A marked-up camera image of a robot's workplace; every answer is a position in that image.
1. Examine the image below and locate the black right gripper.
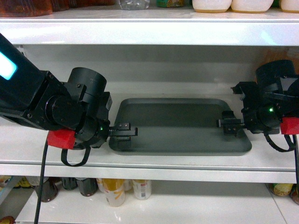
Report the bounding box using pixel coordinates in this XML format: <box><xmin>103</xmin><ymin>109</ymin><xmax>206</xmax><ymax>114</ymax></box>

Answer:
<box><xmin>217</xmin><ymin>104</ymin><xmax>280</xmax><ymax>138</ymax></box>

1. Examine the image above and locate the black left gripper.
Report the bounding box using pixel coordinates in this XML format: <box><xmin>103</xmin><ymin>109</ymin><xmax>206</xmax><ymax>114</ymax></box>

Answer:
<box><xmin>75</xmin><ymin>116</ymin><xmax>138</xmax><ymax>148</ymax></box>

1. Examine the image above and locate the grey metal tray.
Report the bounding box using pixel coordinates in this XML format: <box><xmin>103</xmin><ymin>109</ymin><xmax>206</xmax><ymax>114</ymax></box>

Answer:
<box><xmin>109</xmin><ymin>98</ymin><xmax>252</xmax><ymax>156</ymax></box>

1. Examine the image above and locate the yellow white bottle lower shelf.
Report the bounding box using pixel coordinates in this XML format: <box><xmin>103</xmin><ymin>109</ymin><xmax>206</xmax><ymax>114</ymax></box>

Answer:
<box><xmin>102</xmin><ymin>178</ymin><xmax>125</xmax><ymax>207</ymax></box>

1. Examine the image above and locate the white labelled bottle lower shelf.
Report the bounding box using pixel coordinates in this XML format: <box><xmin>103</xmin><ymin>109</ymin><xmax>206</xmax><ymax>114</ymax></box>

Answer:
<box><xmin>132</xmin><ymin>179</ymin><xmax>152</xmax><ymax>200</ymax></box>

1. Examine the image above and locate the dark cola bottle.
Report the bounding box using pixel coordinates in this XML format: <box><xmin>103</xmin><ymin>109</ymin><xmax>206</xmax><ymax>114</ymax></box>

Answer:
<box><xmin>75</xmin><ymin>178</ymin><xmax>98</xmax><ymax>196</ymax></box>

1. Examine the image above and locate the white middle shelf board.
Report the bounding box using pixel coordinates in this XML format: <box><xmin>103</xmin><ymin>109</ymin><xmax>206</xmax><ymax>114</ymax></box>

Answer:
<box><xmin>0</xmin><ymin>119</ymin><xmax>296</xmax><ymax>183</ymax></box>

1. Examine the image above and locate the white shelf board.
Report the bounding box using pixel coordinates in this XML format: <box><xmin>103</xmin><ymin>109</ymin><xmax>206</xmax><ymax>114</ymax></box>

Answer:
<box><xmin>0</xmin><ymin>9</ymin><xmax>299</xmax><ymax>46</ymax></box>
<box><xmin>0</xmin><ymin>119</ymin><xmax>296</xmax><ymax>183</ymax></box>

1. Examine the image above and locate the white upper shelf board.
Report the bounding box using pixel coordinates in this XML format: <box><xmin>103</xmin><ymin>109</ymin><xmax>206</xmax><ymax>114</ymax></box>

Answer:
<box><xmin>0</xmin><ymin>9</ymin><xmax>299</xmax><ymax>46</ymax></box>

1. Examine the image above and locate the white drink bottle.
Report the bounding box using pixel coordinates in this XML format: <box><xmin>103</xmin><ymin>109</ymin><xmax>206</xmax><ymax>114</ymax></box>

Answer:
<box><xmin>280</xmin><ymin>0</ymin><xmax>299</xmax><ymax>13</ymax></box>
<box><xmin>192</xmin><ymin>0</ymin><xmax>232</xmax><ymax>13</ymax></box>
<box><xmin>231</xmin><ymin>0</ymin><xmax>274</xmax><ymax>13</ymax></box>

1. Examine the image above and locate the clear water bottle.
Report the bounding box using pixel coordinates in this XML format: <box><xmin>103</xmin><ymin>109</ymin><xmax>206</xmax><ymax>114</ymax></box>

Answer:
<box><xmin>119</xmin><ymin>0</ymin><xmax>150</xmax><ymax>10</ymax></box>

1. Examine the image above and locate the red left wrist camera mount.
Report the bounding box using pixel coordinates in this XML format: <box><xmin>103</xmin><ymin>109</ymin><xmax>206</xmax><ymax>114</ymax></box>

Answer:
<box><xmin>47</xmin><ymin>129</ymin><xmax>76</xmax><ymax>149</ymax></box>

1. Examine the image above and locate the red wrist camera mount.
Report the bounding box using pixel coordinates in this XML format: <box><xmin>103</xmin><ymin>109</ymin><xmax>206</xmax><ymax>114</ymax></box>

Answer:
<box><xmin>47</xmin><ymin>129</ymin><xmax>76</xmax><ymax>149</ymax></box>
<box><xmin>280</xmin><ymin>117</ymin><xmax>299</xmax><ymax>135</ymax></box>

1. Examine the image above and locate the red right wrist camera mount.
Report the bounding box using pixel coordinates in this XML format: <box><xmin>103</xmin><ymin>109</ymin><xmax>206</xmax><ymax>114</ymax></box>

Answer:
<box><xmin>280</xmin><ymin>117</ymin><xmax>299</xmax><ymax>135</ymax></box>

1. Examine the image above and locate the black cable left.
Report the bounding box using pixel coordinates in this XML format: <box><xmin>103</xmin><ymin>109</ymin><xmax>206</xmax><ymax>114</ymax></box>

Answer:
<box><xmin>33</xmin><ymin>140</ymin><xmax>49</xmax><ymax>224</ymax></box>

